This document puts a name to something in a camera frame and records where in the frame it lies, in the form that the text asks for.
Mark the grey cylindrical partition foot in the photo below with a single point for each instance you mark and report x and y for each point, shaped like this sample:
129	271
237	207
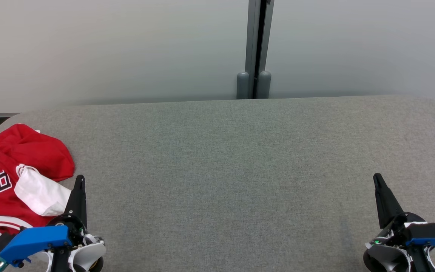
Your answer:
242	85
264	85

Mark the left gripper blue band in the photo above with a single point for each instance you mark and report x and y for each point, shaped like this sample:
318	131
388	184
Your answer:
36	241

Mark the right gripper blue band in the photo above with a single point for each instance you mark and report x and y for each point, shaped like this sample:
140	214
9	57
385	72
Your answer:
429	236

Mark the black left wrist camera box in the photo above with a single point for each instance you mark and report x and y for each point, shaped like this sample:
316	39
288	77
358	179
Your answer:
2	241

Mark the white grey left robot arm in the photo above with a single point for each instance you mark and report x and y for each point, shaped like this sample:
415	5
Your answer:
89	255

